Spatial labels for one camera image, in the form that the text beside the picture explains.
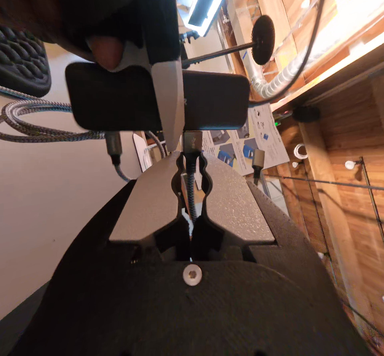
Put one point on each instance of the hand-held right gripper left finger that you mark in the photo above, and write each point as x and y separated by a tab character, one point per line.
147	203

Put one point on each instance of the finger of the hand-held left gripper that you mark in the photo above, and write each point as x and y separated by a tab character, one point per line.
171	97

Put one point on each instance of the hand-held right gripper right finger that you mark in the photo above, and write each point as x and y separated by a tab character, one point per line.
237	206

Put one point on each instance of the person's left hand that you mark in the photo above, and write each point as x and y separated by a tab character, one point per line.
105	52

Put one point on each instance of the white display stand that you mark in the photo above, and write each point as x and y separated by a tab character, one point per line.
144	152

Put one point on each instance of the printed instruction sheet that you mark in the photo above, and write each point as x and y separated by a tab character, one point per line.
264	134

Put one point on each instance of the black pole stand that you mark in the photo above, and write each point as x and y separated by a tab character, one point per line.
263	39

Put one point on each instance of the black mesh cushion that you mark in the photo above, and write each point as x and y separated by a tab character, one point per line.
21	64

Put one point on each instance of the silver ventilation duct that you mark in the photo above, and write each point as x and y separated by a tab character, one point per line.
282	81

